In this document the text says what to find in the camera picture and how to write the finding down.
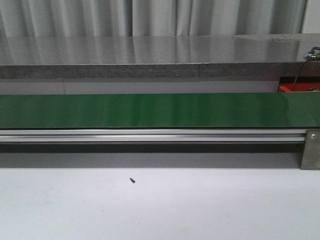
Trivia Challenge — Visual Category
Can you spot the grey stone counter slab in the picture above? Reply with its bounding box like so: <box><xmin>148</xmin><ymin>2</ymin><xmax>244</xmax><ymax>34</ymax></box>
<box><xmin>0</xmin><ymin>33</ymin><xmax>320</xmax><ymax>80</ymax></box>

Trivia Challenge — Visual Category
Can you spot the red bin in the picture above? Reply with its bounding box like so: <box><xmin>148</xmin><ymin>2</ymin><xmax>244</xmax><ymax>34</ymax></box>
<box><xmin>278</xmin><ymin>76</ymin><xmax>320</xmax><ymax>93</ymax></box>

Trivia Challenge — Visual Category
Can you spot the green conveyor belt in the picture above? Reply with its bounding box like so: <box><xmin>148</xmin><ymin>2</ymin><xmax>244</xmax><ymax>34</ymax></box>
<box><xmin>0</xmin><ymin>92</ymin><xmax>320</xmax><ymax>129</ymax></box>

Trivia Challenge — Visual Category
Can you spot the small green circuit board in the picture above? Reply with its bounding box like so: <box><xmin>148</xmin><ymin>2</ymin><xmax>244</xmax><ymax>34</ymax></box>
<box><xmin>305</xmin><ymin>46</ymin><xmax>320</xmax><ymax>60</ymax></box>

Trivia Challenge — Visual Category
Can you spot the grey pleated curtain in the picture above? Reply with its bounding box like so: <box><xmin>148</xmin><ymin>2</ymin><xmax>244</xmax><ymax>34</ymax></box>
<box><xmin>0</xmin><ymin>0</ymin><xmax>307</xmax><ymax>37</ymax></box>

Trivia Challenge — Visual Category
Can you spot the aluminium conveyor side rail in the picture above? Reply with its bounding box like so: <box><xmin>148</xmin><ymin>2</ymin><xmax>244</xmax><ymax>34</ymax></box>
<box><xmin>0</xmin><ymin>128</ymin><xmax>307</xmax><ymax>143</ymax></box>

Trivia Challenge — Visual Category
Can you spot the metal conveyor support bracket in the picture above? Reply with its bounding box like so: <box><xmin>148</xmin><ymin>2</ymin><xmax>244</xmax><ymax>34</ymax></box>
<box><xmin>300</xmin><ymin>129</ymin><xmax>320</xmax><ymax>170</ymax></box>

